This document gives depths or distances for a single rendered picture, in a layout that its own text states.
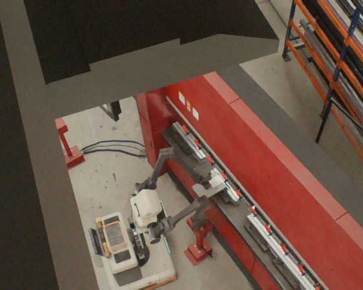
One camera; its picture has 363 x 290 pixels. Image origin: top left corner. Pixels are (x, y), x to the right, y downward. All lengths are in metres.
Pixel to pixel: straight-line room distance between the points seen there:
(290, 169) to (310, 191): 0.19
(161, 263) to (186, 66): 4.60
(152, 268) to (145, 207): 1.10
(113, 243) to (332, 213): 2.13
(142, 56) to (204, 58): 0.07
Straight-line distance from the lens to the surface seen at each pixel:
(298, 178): 3.21
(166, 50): 0.51
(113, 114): 4.65
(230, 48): 0.54
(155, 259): 5.10
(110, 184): 5.83
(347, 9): 5.55
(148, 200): 4.13
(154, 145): 5.21
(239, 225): 4.58
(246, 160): 3.78
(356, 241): 3.11
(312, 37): 6.12
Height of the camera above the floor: 5.08
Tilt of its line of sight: 58 degrees down
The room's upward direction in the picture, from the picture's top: 4 degrees counter-clockwise
